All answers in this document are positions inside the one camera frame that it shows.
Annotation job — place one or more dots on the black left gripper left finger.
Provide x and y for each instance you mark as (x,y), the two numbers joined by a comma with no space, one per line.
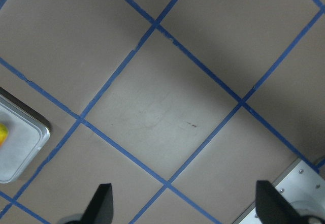
(100,208)

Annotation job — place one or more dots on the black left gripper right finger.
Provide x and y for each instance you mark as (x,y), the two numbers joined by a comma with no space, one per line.
(271,206)

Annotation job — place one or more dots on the red yellow mango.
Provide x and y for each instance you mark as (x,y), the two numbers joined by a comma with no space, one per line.
(4,132)

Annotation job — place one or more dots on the silver digital kitchen scale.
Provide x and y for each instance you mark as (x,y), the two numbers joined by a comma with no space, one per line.
(27,132)

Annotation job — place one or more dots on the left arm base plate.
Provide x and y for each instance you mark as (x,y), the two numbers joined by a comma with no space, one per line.
(302,187)

